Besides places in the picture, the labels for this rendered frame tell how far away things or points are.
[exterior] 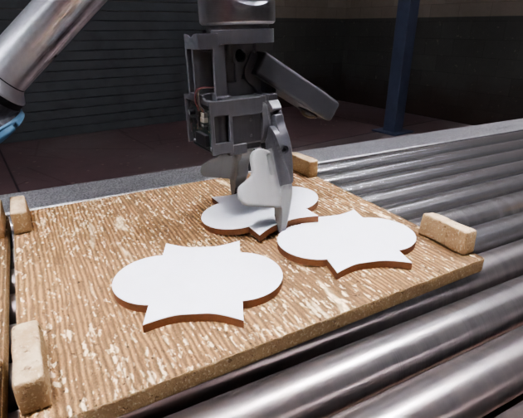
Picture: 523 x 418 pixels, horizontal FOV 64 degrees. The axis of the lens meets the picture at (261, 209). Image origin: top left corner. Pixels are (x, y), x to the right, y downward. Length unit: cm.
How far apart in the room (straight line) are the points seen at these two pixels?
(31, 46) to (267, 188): 57
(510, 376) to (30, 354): 33
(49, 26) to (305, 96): 54
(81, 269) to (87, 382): 15
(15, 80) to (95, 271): 54
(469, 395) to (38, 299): 34
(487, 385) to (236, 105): 31
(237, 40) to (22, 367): 31
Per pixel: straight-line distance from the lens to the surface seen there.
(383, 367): 35
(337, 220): 49
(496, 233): 59
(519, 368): 38
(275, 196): 44
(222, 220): 48
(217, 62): 43
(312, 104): 48
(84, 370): 32
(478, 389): 35
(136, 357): 32
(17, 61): 89
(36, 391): 30
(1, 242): 53
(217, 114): 41
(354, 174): 73
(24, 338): 32
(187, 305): 35
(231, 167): 53
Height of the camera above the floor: 115
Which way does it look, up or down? 24 degrees down
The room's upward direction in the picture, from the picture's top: straight up
